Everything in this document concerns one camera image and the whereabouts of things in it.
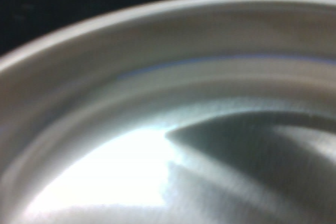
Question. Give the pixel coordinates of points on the round silver metal plate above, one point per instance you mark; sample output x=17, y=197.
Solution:
x=173, y=115

